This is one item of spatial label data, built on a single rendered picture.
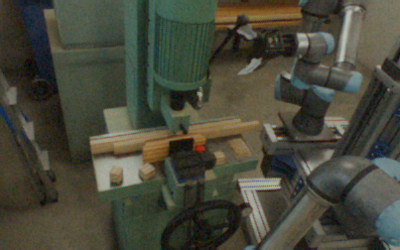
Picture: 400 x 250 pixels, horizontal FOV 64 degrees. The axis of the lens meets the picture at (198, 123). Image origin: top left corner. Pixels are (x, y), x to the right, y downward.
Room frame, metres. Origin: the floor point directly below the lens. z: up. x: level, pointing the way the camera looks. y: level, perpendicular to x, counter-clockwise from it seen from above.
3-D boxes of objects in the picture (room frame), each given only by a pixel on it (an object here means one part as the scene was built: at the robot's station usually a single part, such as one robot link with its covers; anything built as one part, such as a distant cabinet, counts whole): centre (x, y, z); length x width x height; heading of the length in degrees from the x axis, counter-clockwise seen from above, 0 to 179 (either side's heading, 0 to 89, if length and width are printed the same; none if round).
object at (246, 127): (0.96, 0.02, 0.92); 0.60 x 0.02 x 0.04; 116
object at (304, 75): (1.01, -0.36, 1.24); 0.11 x 0.08 x 0.11; 78
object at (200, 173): (0.75, 0.00, 0.99); 0.13 x 0.11 x 0.06; 116
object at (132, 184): (0.83, 0.04, 0.87); 0.61 x 0.30 x 0.06; 116
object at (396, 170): (0.80, -0.66, 0.98); 0.13 x 0.12 x 0.14; 36
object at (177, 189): (0.75, 0.00, 0.92); 0.15 x 0.13 x 0.09; 116
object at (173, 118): (0.94, 0.09, 1.03); 0.14 x 0.07 x 0.09; 26
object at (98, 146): (0.94, 0.10, 0.93); 0.60 x 0.02 x 0.05; 116
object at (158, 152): (0.85, 0.07, 0.94); 0.23 x 0.02 x 0.07; 116
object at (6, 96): (1.25, 0.98, 0.58); 0.27 x 0.25 x 1.16; 119
